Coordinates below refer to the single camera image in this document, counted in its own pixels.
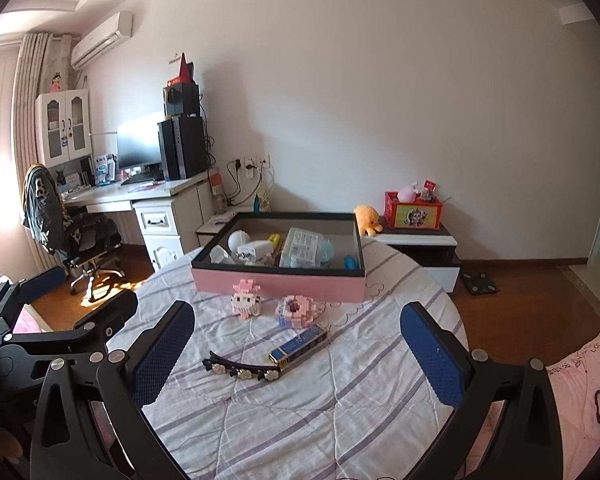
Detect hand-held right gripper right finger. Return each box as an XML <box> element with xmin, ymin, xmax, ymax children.
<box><xmin>400</xmin><ymin>301</ymin><xmax>566</xmax><ymax>480</ymax></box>

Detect white charger plug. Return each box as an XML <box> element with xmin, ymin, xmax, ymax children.
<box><xmin>237</xmin><ymin>242</ymin><xmax>273</xmax><ymax>266</ymax></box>

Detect white round device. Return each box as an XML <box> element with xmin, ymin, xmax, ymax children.
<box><xmin>228</xmin><ymin>230</ymin><xmax>253</xmax><ymax>256</ymax></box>

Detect pink storage box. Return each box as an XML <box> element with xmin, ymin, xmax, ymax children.
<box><xmin>190</xmin><ymin>211</ymin><xmax>367</xmax><ymax>303</ymax></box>

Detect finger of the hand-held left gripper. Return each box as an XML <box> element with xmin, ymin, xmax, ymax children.
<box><xmin>0</xmin><ymin>291</ymin><xmax>138</xmax><ymax>366</ymax></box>
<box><xmin>0</xmin><ymin>266</ymin><xmax>67</xmax><ymax>331</ymax></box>

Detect computer monitor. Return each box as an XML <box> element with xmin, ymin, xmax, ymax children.
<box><xmin>116</xmin><ymin>110</ymin><xmax>163</xmax><ymax>171</ymax></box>

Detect orange cap bottle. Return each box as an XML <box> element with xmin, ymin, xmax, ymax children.
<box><xmin>210</xmin><ymin>174</ymin><xmax>226</xmax><ymax>211</ymax></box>

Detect blue harmonica box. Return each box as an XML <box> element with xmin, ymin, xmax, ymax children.
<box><xmin>267</xmin><ymin>323</ymin><xmax>329</xmax><ymax>366</ymax></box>

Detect black power cables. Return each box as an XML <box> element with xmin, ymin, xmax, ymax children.
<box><xmin>224</xmin><ymin>159</ymin><xmax>262</xmax><ymax>207</ymax></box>

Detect red storage crate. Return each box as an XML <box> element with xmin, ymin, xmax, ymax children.
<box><xmin>384</xmin><ymin>191</ymin><xmax>443</xmax><ymax>231</ymax></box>

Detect black speaker box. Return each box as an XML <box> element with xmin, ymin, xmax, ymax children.
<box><xmin>163</xmin><ymin>82</ymin><xmax>201</xmax><ymax>117</ymax></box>

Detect black flower hair clip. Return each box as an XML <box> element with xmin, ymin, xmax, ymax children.
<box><xmin>202</xmin><ymin>351</ymin><xmax>283</xmax><ymax>383</ymax></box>

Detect red white carton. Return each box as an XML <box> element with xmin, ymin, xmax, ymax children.
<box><xmin>167</xmin><ymin>51</ymin><xmax>196</xmax><ymax>86</ymax></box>

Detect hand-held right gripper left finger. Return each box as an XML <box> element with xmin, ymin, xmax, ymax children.
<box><xmin>30</xmin><ymin>300</ymin><xmax>196</xmax><ymax>480</ymax></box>

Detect white desk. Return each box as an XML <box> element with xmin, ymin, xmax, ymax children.
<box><xmin>60</xmin><ymin>172</ymin><xmax>216</xmax><ymax>271</ymax></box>

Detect black office chair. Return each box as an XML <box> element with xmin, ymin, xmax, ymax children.
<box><xmin>22</xmin><ymin>162</ymin><xmax>131</xmax><ymax>303</ymax></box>

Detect white wall sockets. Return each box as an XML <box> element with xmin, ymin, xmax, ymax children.
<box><xmin>230</xmin><ymin>154</ymin><xmax>272</xmax><ymax>171</ymax></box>

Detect pink purple block donut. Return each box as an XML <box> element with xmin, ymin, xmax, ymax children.
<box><xmin>275</xmin><ymin>295</ymin><xmax>326</xmax><ymax>330</ymax></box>

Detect black printed jacket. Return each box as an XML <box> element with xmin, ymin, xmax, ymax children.
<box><xmin>22</xmin><ymin>162</ymin><xmax>68</xmax><ymax>253</ymax></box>

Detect white air conditioner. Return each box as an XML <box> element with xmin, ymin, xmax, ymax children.
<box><xmin>70</xmin><ymin>11</ymin><xmax>133</xmax><ymax>71</ymax></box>

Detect beige curtain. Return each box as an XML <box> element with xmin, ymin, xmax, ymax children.
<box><xmin>12</xmin><ymin>32</ymin><xmax>76</xmax><ymax>271</ymax></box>

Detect white glass door cabinet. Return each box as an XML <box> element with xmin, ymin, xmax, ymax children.
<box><xmin>34</xmin><ymin>89</ymin><xmax>93</xmax><ymax>168</ymax></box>

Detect clear green label packet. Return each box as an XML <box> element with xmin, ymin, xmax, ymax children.
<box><xmin>279</xmin><ymin>227</ymin><xmax>336</xmax><ymax>268</ymax></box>

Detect black computer tower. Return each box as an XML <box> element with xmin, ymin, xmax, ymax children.
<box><xmin>157</xmin><ymin>115</ymin><xmax>208</xmax><ymax>181</ymax></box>

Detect pink white block figure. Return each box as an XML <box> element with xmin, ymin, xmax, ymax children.
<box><xmin>230</xmin><ymin>280</ymin><xmax>263</xmax><ymax>317</ymax></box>

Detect black bathroom scale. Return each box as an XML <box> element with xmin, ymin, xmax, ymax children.
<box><xmin>460</xmin><ymin>272</ymin><xmax>501</xmax><ymax>296</ymax></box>

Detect pink printed blanket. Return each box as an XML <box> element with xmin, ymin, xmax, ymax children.
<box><xmin>467</xmin><ymin>320</ymin><xmax>600</xmax><ymax>480</ymax></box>

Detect orange plush toy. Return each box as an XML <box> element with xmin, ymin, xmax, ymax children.
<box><xmin>354</xmin><ymin>204</ymin><xmax>383</xmax><ymax>237</ymax></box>

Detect black white nightstand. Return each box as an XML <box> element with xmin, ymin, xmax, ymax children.
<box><xmin>377</xmin><ymin>222</ymin><xmax>463</xmax><ymax>293</ymax></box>

